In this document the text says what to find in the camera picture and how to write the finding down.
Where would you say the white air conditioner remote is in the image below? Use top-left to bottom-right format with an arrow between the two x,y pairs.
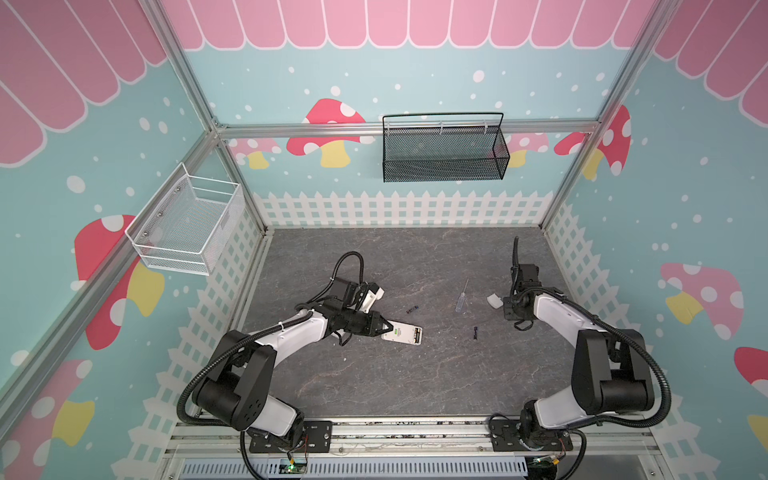
381,321 -> 423,345

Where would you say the clear handle screwdriver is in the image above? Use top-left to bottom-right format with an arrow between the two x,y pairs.
455,280 -> 469,313

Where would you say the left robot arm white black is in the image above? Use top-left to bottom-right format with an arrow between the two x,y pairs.
177,279 -> 394,439

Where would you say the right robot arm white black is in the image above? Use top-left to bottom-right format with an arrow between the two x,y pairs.
503,260 -> 671,450

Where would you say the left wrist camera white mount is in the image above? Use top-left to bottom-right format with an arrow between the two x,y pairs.
357,283 -> 384,313

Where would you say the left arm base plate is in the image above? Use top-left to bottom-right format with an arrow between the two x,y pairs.
246,420 -> 333,454

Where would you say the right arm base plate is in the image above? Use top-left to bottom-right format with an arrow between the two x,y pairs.
487,415 -> 573,454

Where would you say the black mesh wall basket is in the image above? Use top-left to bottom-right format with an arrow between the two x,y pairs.
381,112 -> 511,183

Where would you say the aluminium front rail frame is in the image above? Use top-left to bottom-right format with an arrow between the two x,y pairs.
154,416 -> 673,479

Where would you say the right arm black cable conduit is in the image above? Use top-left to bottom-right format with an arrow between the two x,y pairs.
533,293 -> 672,428

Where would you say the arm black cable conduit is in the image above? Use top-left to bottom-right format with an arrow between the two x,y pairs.
533,293 -> 672,428
176,311 -> 313,427

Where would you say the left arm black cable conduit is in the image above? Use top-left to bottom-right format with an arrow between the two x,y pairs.
176,311 -> 313,427

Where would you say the white wire wall basket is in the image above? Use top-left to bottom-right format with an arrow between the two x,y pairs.
125,164 -> 245,276

